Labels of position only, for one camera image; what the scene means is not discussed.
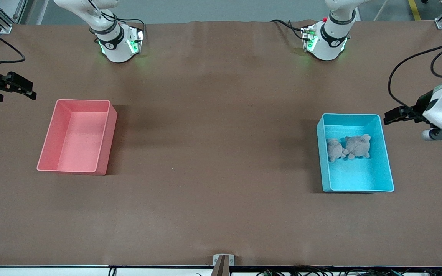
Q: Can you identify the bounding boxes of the plain grey plush toy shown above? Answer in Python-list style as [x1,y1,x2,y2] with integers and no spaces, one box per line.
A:
[345,134,371,159]

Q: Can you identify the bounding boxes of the pink plastic box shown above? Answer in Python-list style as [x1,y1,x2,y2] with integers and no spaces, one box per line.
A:
[37,99,118,176]

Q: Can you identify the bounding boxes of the black arm base cable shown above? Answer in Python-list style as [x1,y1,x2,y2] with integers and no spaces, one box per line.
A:
[270,19,307,41]
[115,18,146,31]

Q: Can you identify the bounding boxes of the grey plush toy white face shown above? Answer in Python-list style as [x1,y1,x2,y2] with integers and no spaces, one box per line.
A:
[327,139,348,163]

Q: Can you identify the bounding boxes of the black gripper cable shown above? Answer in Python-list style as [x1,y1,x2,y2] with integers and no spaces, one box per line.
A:
[0,21,26,65]
[388,44,442,110]

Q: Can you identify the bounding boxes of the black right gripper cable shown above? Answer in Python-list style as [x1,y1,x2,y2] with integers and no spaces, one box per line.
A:
[0,21,26,65]

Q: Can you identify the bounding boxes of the blue plastic box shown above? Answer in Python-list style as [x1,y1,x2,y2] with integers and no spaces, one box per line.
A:
[317,113,394,192]

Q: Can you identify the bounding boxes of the small metal table bracket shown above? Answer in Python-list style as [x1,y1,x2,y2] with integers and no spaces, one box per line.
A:
[213,254,235,266]

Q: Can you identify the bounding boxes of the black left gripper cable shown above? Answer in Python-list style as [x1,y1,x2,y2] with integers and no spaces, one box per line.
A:
[388,44,442,110]

